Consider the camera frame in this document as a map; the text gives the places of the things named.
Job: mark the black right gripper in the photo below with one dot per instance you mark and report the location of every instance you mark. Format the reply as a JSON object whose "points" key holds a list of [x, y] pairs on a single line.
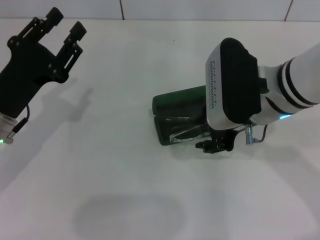
{"points": [[226, 137]]}

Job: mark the green glasses case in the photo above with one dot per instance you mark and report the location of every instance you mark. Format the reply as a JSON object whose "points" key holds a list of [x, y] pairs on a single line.
{"points": [[175, 100]]}

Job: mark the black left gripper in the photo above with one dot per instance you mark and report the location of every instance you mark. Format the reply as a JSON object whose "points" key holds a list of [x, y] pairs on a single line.
{"points": [[27, 70]]}

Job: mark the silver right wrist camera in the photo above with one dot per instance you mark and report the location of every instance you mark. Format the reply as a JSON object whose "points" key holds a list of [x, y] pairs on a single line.
{"points": [[232, 82]]}

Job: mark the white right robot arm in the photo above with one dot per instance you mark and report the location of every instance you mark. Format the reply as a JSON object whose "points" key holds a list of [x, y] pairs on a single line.
{"points": [[300, 75]]}

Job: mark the clear white glasses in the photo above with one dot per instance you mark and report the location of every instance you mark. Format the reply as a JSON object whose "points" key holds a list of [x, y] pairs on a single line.
{"points": [[180, 140]]}

